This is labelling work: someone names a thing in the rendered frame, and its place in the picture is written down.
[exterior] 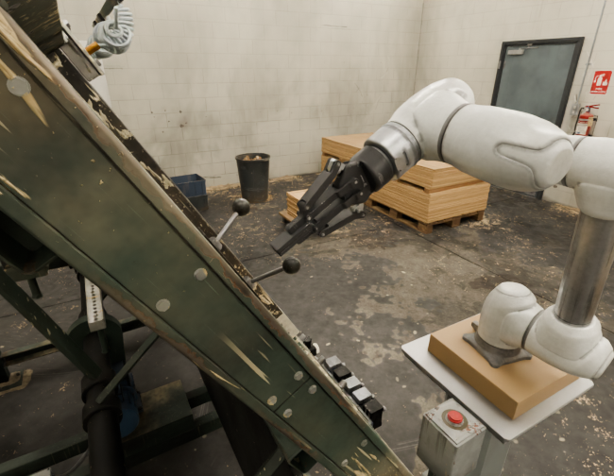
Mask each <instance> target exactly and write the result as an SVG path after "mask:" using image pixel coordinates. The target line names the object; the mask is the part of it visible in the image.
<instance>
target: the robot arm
mask: <svg viewBox="0 0 614 476"><path fill-rule="evenodd" d="M474 103H475V100H474V94H473V91H472V89H471V88H470V86H469V85H468V84H467V83H465V82H464V81H462V80H460V79H458V78H453V77H450V78H445V79H441V80H438V81H437V82H435V83H432V84H430V85H429V86H427V87H425V88H423V89H422V90H420V91H419V92H417V93H416V94H414V95H413V96H412V97H410V98H409V99H408V100H407V101H406V102H404V103H403V104H402V105H401V106H400V107H399V108H398V109H397V110H396V111H395V112H394V114H393V115H392V117H391V118H390V120H389V121H388V122H387V123H386V124H384V125H383V126H381V128H380V129H378V130H377V131H376V132H375V133H374V134H372V135H371V136H370V137H369V138H368V139H366V141H365V142H364V147H363V148H362V149H361V150H360V151H358V152H357V153H356V154H355V155H354V156H352V157H351V158H350V160H349V161H344V162H343V163H342V162H341V161H339V160H336V159H333V158H328V160H327V162H326V165H325V167H324V170H323V171H322V172H321V173H320V175H319V176H318V177H317V178H316V180H315V181H314V182H313V184H312V185H311V186H310V187H309V189H308V190H307V191H306V192H305V194H304V195H303V196H302V197H301V199H300V200H299V201H298V203H297V206H298V209H299V211H297V217H296V218H295V219H293V220H292V221H291V222H290V223H289V224H287V225H286V227H285V228H286V230H285V231H284V232H283V233H282V234H281V235H279V236H278V237H277V238H276V239H275V240H273V241H272V242H271V243H270V246H271V247H272V248H273V250H274V251H276V252H277V253H278V254H279V255H280V256H282V255H284V254H285V253H286V252H287V251H288V250H289V249H291V248H292V247H293V246H294V245H295V244H298V245H299V244H301V243H302V242H303V241H305V240H306V239H307V238H308V237H309V236H310V235H312V234H313V233H315V234H317V235H318V236H320V237H321V238H323V237H325V236H327V235H329V234H330V233H332V232H334V231H336V230H338V229H340V228H342V227H343V226H345V225H347V224H348V223H349V222H351V221H353V220H355V219H360V218H364V217H365V216H366V213H365V212H363V208H364V203H365V202H367V200H368V198H369V196H370V195H371V194H373V193H376V192H378V191H379V190H381V189H382V188H383V187H384V186H385V185H386V184H387V183H388V182H389V181H390V180H397V179H399V178H400V177H401V176H402V175H404V174H405V173H406V172H407V171H408V170H409V169H410V168H412V167H413V166H415V165H416V164H417V163H418V162H419V161H420V160H425V161H436V162H445V163H447V164H449V165H451V166H453V167H455V168H457V169H458V170H459V171H461V172H463V173H466V174H468V175H470V176H472V177H474V178H477V179H480V180H482V181H485V182H488V183H490V184H493V185H496V186H499V187H502V188H504V189H508V190H512V191H520V192H536V191H543V190H546V189H548V188H550V187H551V186H553V185H555V184H559V185H562V186H566V187H569V188H572V189H574V195H575V198H576V204H577V206H578V208H579V210H580V211H579V214H578V218H577V222H576V226H575V230H574V233H573V236H572V240H571V247H570V251H569V255H568V258H567V261H566V265H565V269H564V273H563V277H562V281H561V283H560V287H559V291H558V295H557V299H556V303H555V305H552V306H550V307H548V308H547V309H546V310H544V309H543V308H541V307H540V306H539V305H538V304H537V303H536V301H537V299H536V297H535V296H534V294H533V293H532V292H531V291H530V290H529V289H527V288H526V287H525V286H523V285H521V284H519V283H515V282H503V283H501V284H500V285H498V286H497V287H496V288H495V289H493V290H492V291H491V292H490V293H489V295H488V296H487V298H486V300H485V303H484V305H483V308H482V311H481V314H480V318H479V322H478V321H476V320H475V321H473V322H471V326H472V328H474V329H475V331H476V332H474V333H464V334H463V336H462V339H463V340H464V341H466V342H468V343H469V344H470V345H471V346H472V347H473V348H474V349H476V350H477V351H478V352H479V353H480V354H481V355H482V356H483V357H484V358H485V359H486V360H487V361H488V363H489V365H490V366H491V367H493V368H499V367H500V366H504V365H508V364H511V363H515V362H518V361H522V360H532V357H533V355H534V356H535V357H537V358H538V359H539V360H541V361H543V362H545V363H546V364H548V365H550V366H553V367H555V368H557V369H559V370H561V371H563V372H565V373H568V374H570V375H572V376H576V377H580V378H585V379H597V378H599V377H600V376H601V375H602V374H603V373H604V371H605V370H606V368H607V367H608V365H609V364H610V363H611V361H612V360H613V358H614V352H613V347H612V346H611V345H610V343H609V341H608V340H607V339H605V338H604V337H603V336H602V331H601V323H600V321H599V320H598V319H597V317H596V316H595V312H596V309H597V306H598V303H599V300H600V297H601V294H602V292H603V289H604V286H605V281H606V278H607V275H608V272H609V270H610V267H611V265H612V263H613V261H614V138H607V137H588V136H576V135H567V134H566V133H565V132H564V131H563V130H562V129H560V128H559V127H557V126H556V125H554V124H552V123H551V122H549V121H546V120H544V119H541V118H539V117H536V116H535V115H532V114H529V113H525V112H521V111H516V110H508V109H503V108H498V107H493V106H481V105H475V104H474ZM335 177H336V179H335V181H334V182H333V183H332V181H333V180H334V178H335ZM331 183H332V184H331ZM327 188H328V189H327ZM326 189H327V190H326ZM325 190H326V191H325ZM324 191H325V192H324ZM351 204H355V205H354V206H350V205H351ZM349 206H350V209H348V210H345V211H343V210H344V209H347V208H348V207H349ZM341 211H343V212H341Z"/></svg>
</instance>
